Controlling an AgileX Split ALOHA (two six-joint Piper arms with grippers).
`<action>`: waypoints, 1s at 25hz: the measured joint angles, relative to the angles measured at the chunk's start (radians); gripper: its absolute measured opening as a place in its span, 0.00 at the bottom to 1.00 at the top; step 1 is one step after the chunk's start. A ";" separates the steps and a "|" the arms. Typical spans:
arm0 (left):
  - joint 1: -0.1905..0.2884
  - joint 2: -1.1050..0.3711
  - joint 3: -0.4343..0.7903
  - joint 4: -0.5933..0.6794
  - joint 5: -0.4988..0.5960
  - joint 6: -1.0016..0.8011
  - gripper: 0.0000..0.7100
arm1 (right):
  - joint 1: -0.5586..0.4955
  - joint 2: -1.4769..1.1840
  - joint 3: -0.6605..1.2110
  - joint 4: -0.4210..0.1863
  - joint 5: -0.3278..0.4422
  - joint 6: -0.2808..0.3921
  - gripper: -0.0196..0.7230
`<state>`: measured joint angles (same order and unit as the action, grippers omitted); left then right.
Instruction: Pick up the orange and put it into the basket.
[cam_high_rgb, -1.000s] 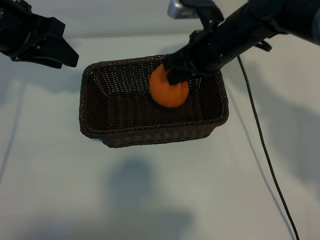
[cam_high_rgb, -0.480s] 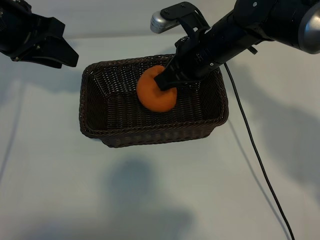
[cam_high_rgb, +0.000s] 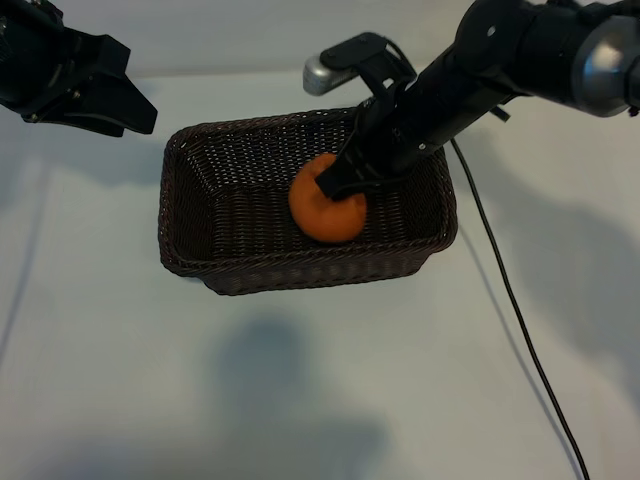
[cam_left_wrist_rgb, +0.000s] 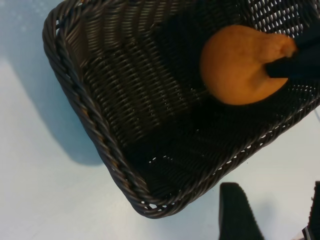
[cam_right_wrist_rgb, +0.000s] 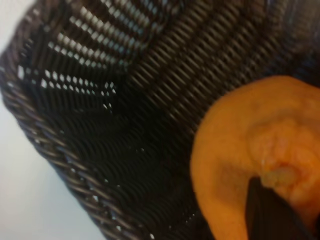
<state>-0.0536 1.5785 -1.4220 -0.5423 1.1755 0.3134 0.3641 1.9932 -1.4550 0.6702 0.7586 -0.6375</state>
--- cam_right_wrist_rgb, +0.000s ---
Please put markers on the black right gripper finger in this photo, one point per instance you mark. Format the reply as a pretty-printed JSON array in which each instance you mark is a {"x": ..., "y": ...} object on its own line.
[{"x": 270, "y": 217}]

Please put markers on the orange mandarin with stem nub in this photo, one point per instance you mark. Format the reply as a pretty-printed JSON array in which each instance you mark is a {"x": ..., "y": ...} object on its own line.
[{"x": 225, "y": 150}]

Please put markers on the dark brown wicker basket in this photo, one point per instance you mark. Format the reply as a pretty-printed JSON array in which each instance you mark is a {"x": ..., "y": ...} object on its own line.
[{"x": 150, "y": 100}]

